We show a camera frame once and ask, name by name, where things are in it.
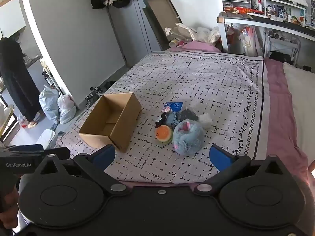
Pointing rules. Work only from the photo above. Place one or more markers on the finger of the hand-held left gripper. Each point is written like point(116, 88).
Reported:
point(24, 148)
point(61, 152)

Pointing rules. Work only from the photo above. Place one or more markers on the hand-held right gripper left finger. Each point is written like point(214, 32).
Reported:
point(103, 156)

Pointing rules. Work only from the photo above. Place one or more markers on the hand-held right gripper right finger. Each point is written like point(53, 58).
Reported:
point(221, 157)

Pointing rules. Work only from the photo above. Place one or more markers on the brown cardboard box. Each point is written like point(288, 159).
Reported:
point(123, 127)

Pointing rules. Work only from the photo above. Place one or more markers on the blue fluffy plush toy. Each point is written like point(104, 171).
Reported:
point(189, 137)

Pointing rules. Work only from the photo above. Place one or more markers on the white fluffy ball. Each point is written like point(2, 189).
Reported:
point(205, 120)

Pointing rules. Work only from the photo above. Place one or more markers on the orange bun plush toy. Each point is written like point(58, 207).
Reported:
point(164, 134)

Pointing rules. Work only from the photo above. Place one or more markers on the blue packet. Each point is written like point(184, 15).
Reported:
point(175, 106)

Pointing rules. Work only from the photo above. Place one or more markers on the black lace cloth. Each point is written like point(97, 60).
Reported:
point(163, 119)

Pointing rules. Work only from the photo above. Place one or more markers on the person's left hand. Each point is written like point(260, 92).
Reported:
point(9, 209)

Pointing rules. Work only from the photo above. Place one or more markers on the white plastic container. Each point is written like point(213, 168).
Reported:
point(46, 139)

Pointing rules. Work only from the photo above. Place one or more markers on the white plastic bag pink contents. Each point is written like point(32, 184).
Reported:
point(66, 108)

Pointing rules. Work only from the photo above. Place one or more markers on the grey-white plastic bag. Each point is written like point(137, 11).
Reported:
point(49, 103)

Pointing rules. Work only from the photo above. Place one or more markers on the grey white sneaker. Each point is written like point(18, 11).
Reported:
point(96, 90)
point(92, 98)

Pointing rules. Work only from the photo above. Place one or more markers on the black shoe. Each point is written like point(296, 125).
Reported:
point(109, 84)

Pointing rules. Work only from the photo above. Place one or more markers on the white black-patterned blanket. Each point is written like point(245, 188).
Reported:
point(196, 78)

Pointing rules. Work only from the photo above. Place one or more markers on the white duvet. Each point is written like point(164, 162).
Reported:
point(302, 98)

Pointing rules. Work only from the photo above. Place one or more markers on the white printed bag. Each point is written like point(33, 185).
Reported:
point(248, 40)

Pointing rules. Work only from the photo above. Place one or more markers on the crumpled clear plastic bag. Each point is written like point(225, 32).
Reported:
point(209, 35)

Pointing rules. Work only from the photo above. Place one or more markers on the grey door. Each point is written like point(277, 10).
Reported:
point(133, 29)

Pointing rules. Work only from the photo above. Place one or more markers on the clear water bottle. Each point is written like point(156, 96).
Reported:
point(171, 33)

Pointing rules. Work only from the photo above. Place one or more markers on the white shelf with clutter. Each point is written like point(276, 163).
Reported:
point(270, 22)

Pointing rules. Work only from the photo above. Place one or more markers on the dark framed leaning board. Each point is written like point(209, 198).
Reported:
point(160, 22)

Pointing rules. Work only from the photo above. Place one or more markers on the red packets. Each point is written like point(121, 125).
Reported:
point(242, 10)

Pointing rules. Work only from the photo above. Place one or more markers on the white desk shelf riser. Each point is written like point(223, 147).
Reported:
point(275, 1)

